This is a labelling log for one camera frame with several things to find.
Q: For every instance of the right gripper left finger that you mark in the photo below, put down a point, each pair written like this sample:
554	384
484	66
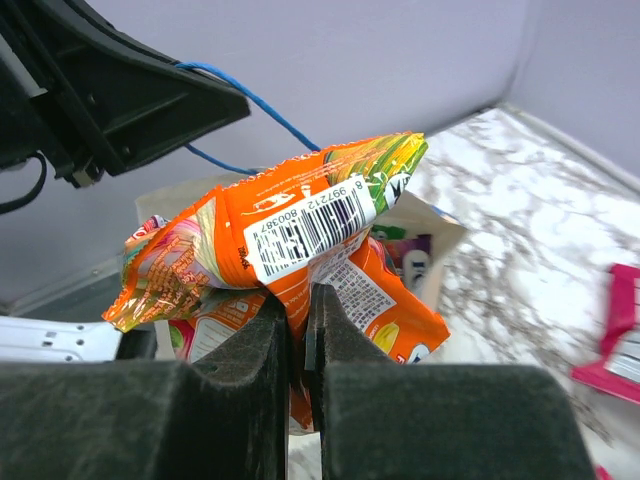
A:
225	416

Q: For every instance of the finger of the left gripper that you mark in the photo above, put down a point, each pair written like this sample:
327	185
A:
131	104

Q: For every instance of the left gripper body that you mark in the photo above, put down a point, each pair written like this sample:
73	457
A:
53	88

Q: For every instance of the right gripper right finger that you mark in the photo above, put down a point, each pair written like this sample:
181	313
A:
381	420

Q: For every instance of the purple Fox's candy bag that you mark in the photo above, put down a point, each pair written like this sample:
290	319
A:
410	253

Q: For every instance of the orange snack bag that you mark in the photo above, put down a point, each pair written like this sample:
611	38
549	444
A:
280	235

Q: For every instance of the blue checkered paper bag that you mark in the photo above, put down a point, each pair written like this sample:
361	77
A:
300	200

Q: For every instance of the pink red candy bag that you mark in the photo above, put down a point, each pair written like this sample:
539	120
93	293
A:
602	473

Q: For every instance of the pink snack bag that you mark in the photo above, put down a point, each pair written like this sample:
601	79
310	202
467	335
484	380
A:
617	371

